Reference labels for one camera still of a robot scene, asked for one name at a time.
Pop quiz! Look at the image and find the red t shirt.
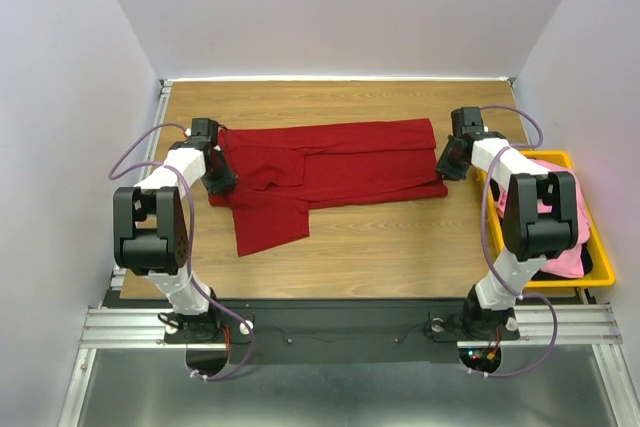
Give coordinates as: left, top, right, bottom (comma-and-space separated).
209, 119, 448, 257

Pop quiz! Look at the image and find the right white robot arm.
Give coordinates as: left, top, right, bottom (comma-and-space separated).
437, 133, 579, 338

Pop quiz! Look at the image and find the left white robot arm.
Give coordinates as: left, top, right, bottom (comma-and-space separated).
113, 135, 235, 343

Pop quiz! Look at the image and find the pink t shirt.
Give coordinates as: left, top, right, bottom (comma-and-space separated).
502, 158, 580, 270

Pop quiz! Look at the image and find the yellow plastic bin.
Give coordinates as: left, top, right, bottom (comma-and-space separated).
486, 182, 615, 290

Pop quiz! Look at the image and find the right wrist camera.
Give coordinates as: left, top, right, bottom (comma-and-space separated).
450, 107, 486, 137

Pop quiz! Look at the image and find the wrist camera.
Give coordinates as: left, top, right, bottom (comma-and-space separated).
186, 117, 221, 146
450, 107, 486, 137

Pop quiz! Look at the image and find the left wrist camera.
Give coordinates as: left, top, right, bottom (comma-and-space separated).
186, 117, 221, 146

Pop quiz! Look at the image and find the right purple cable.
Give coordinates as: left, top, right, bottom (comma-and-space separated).
467, 104, 560, 378

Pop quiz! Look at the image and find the aluminium frame rail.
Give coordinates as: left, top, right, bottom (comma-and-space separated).
57, 79, 174, 427

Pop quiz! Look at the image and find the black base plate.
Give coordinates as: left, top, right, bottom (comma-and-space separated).
158, 298, 519, 367

